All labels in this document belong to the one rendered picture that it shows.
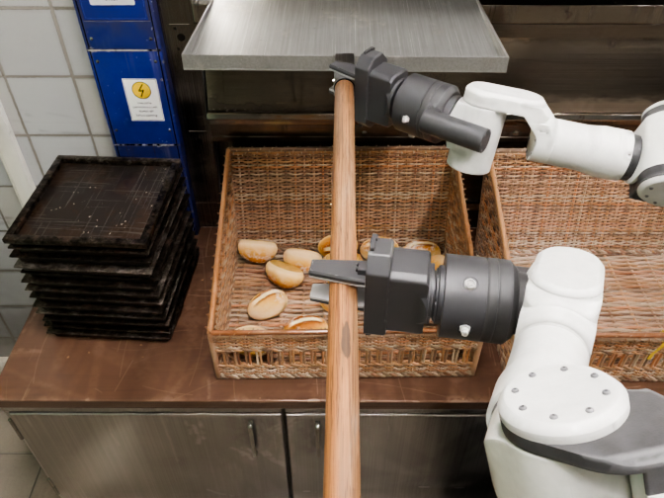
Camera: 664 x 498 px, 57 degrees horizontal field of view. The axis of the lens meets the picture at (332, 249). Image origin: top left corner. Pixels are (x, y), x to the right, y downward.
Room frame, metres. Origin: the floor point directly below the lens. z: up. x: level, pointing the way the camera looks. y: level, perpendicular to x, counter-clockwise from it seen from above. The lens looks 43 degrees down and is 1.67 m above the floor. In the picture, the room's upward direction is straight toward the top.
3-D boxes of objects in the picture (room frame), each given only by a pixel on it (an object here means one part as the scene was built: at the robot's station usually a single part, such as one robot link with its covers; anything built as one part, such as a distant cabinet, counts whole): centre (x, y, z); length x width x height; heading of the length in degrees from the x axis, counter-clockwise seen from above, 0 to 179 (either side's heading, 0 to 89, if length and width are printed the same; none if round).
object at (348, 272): (0.46, -0.01, 1.22); 0.06 x 0.03 x 0.02; 81
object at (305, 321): (0.88, 0.06, 0.62); 0.10 x 0.07 x 0.05; 99
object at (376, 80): (0.85, -0.10, 1.20); 0.12 x 0.10 x 0.13; 54
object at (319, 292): (0.46, -0.01, 1.17); 0.06 x 0.03 x 0.02; 81
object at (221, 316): (1.01, -0.03, 0.72); 0.56 x 0.49 x 0.28; 91
